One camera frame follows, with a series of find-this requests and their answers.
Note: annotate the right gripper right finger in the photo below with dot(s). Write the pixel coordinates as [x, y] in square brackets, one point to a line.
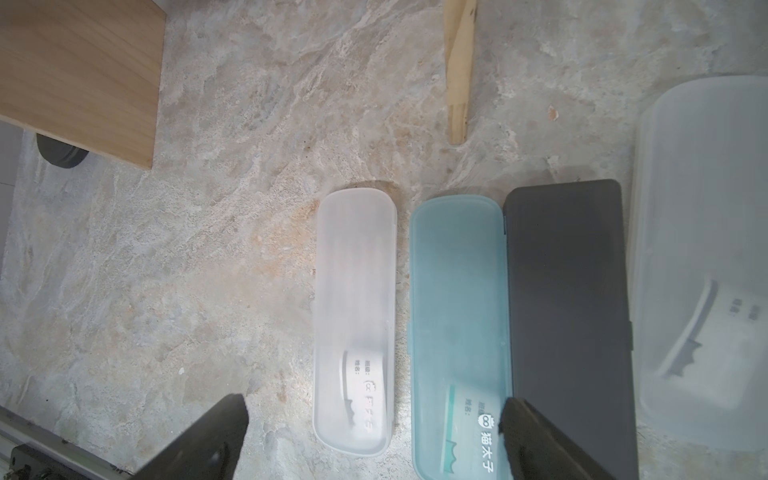
[537, 449]

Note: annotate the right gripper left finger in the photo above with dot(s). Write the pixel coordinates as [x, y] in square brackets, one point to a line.
[208, 449]

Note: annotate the black pencil case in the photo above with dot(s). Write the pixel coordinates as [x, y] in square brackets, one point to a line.
[570, 332]

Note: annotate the small teal pencil case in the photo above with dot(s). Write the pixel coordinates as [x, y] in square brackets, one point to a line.
[458, 338]

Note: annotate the clear frosted pencil case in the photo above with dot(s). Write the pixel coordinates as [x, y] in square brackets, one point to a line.
[354, 321]
[697, 263]

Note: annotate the wooden two-tier shelf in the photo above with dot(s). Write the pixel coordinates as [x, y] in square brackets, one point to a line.
[86, 73]

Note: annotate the aluminium rail frame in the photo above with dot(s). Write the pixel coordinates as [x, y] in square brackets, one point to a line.
[29, 451]

